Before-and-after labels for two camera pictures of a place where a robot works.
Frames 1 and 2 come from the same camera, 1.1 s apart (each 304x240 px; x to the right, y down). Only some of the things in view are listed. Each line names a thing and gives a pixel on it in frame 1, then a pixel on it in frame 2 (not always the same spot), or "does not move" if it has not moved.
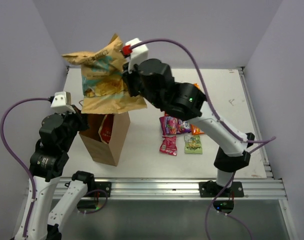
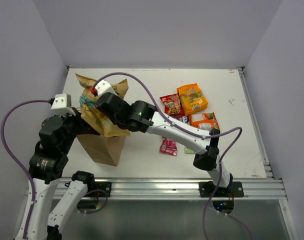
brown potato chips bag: (103, 77) → (97, 120)
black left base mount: (101, 189) does not move
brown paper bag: (106, 137) does not move
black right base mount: (210, 189) does not move
